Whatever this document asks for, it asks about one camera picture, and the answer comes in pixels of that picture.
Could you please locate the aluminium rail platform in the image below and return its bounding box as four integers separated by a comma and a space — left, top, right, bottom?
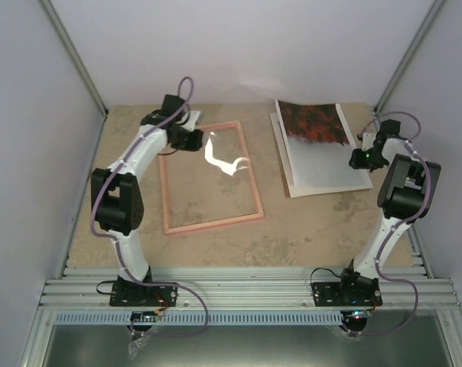
39, 253, 460, 310

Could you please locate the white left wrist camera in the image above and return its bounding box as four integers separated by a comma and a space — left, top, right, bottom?
178, 110, 202, 132

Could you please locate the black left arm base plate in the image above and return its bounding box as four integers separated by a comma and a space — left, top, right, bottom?
109, 278, 177, 308

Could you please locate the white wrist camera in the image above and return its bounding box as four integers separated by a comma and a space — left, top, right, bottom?
178, 110, 202, 132
357, 132, 376, 151

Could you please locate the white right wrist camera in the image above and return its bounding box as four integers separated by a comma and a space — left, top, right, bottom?
357, 132, 376, 151

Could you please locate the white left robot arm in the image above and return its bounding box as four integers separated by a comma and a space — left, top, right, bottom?
90, 110, 203, 305

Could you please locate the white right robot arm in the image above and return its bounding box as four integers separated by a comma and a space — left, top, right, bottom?
337, 134, 441, 305

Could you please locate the pink wooden picture frame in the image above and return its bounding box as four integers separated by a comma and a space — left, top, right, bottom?
158, 119, 265, 237

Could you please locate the white mat board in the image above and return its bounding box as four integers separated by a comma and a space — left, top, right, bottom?
277, 103, 373, 198

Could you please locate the brown cardboard backing board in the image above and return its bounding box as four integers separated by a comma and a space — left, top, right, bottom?
270, 112, 292, 198

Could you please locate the clear glass pane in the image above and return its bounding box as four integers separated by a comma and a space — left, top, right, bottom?
165, 124, 261, 226

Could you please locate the red forest photo print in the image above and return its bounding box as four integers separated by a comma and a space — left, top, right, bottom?
271, 100, 373, 197

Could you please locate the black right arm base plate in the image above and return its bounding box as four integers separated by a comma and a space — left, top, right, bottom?
311, 279, 383, 307

